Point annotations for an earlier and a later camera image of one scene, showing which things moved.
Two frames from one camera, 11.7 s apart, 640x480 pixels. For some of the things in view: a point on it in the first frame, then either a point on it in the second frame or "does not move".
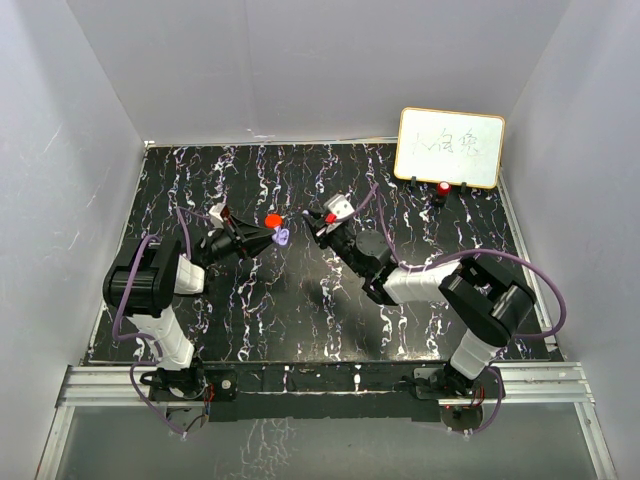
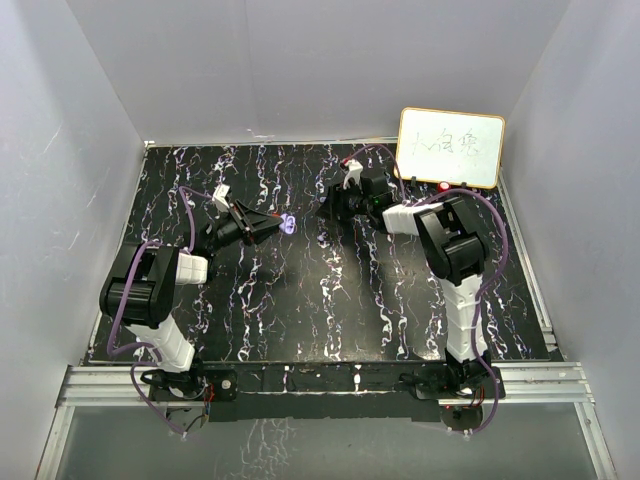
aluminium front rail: (525, 383) does not move
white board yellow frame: (450, 147) does not move
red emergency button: (444, 188) does not move
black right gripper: (316, 220) to (336, 202)
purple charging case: (281, 236) to (288, 224)
